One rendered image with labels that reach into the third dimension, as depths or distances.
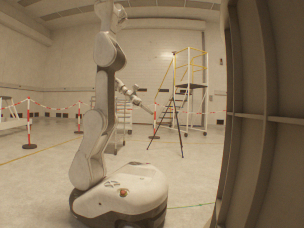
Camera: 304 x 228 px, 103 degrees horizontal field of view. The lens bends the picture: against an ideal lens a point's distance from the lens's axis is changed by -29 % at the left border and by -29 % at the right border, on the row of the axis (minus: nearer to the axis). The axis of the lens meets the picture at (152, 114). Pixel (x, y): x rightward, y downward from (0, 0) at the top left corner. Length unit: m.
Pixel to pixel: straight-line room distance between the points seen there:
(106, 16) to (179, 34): 7.35
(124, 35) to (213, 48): 4.41
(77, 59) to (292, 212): 9.30
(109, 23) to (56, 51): 9.20
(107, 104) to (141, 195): 0.56
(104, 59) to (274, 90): 0.90
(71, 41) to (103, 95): 8.95
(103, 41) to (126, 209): 0.96
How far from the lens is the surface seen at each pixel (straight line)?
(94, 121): 1.01
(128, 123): 4.71
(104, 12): 1.25
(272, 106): 0.34
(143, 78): 7.81
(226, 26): 0.75
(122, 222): 1.01
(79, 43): 9.57
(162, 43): 8.23
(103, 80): 1.05
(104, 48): 1.05
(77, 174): 1.18
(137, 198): 0.89
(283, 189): 0.33
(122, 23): 1.45
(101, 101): 1.05
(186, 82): 4.82
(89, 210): 1.04
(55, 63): 10.10
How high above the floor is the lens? 0.79
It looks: 2 degrees down
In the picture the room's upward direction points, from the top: 2 degrees clockwise
